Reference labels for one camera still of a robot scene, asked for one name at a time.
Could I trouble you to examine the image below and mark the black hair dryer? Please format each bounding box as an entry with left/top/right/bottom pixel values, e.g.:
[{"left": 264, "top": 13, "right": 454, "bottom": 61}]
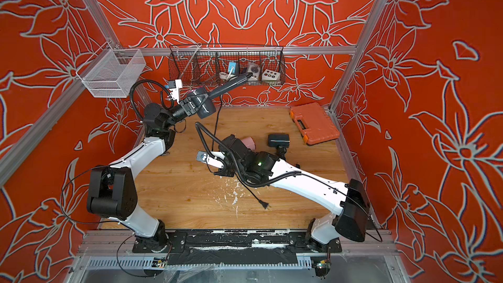
[{"left": 189, "top": 73, "right": 252, "bottom": 119}]

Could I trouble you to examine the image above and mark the pink hair dryer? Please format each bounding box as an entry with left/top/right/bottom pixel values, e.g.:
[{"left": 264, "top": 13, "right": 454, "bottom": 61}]
[{"left": 241, "top": 137, "right": 256, "bottom": 152}]

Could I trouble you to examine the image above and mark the black dryer cord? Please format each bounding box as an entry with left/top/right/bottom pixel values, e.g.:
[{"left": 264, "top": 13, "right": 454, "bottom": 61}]
[{"left": 204, "top": 94, "right": 271, "bottom": 210}]

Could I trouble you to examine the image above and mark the dark green hair dryer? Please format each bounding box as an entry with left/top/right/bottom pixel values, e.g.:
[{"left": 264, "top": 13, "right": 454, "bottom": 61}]
[{"left": 267, "top": 133, "right": 290, "bottom": 160}]

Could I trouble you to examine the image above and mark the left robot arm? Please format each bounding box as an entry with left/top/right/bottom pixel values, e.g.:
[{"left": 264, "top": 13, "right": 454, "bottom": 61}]
[{"left": 86, "top": 85, "right": 208, "bottom": 252}]

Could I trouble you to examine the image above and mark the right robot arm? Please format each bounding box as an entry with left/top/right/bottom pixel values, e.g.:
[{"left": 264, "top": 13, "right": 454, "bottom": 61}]
[{"left": 195, "top": 122, "right": 373, "bottom": 245}]

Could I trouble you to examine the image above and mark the blue small box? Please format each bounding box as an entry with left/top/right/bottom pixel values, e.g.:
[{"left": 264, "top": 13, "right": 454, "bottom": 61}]
[{"left": 227, "top": 62, "right": 239, "bottom": 75}]

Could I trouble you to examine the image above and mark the white power adapter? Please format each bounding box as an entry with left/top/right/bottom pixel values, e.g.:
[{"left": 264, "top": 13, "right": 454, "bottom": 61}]
[{"left": 246, "top": 62, "right": 261, "bottom": 81}]

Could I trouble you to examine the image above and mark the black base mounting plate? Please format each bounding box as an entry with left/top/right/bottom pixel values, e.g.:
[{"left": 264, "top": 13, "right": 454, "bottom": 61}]
[{"left": 132, "top": 229, "right": 342, "bottom": 269}]

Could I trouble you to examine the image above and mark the white socket cube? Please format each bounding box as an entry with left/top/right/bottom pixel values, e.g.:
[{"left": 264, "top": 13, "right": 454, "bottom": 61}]
[{"left": 261, "top": 69, "right": 281, "bottom": 83}]

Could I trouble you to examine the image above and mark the clear plastic bin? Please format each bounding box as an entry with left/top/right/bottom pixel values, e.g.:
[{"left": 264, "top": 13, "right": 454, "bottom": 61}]
[{"left": 77, "top": 49, "right": 146, "bottom": 98}]

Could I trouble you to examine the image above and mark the orange tool case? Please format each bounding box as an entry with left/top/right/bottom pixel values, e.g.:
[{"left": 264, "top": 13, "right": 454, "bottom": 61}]
[{"left": 289, "top": 102, "right": 340, "bottom": 145}]

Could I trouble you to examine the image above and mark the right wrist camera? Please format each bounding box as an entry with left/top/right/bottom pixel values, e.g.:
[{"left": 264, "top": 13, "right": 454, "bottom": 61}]
[{"left": 196, "top": 151, "right": 225, "bottom": 169}]

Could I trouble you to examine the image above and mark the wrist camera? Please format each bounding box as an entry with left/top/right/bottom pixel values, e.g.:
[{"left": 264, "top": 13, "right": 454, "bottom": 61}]
[
  {"left": 165, "top": 79, "right": 183, "bottom": 103},
  {"left": 196, "top": 151, "right": 225, "bottom": 169}
]

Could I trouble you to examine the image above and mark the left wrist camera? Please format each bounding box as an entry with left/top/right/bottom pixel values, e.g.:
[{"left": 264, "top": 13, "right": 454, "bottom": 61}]
[{"left": 165, "top": 79, "right": 183, "bottom": 103}]

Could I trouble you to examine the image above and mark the black wire wall basket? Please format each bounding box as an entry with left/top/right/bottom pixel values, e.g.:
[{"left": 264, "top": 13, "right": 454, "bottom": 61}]
[{"left": 168, "top": 44, "right": 286, "bottom": 86}]

